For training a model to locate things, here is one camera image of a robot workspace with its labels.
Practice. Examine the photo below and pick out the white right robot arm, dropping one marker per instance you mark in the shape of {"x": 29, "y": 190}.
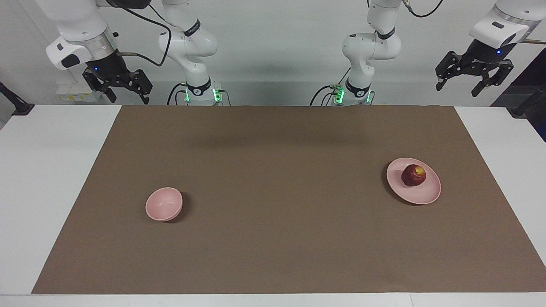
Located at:
{"x": 187, "y": 42}

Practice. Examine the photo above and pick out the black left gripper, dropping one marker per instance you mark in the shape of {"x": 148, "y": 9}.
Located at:
{"x": 480, "y": 55}

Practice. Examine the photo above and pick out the brown table mat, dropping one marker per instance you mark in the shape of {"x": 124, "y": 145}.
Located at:
{"x": 277, "y": 192}

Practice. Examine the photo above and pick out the black clamp mount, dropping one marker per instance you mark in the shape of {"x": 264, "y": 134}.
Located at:
{"x": 522, "y": 110}
{"x": 19, "y": 107}

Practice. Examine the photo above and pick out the dark red apple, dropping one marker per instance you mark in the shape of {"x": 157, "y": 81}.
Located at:
{"x": 413, "y": 175}

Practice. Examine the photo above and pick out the pink bowl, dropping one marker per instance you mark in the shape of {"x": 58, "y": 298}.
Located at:
{"x": 162, "y": 207}

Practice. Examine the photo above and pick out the pink plate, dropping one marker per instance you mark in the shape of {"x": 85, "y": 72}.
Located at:
{"x": 420, "y": 195}

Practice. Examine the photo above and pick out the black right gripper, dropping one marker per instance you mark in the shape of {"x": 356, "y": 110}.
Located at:
{"x": 108, "y": 68}

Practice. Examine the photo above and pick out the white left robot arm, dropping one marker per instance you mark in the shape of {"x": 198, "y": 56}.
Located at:
{"x": 371, "y": 47}

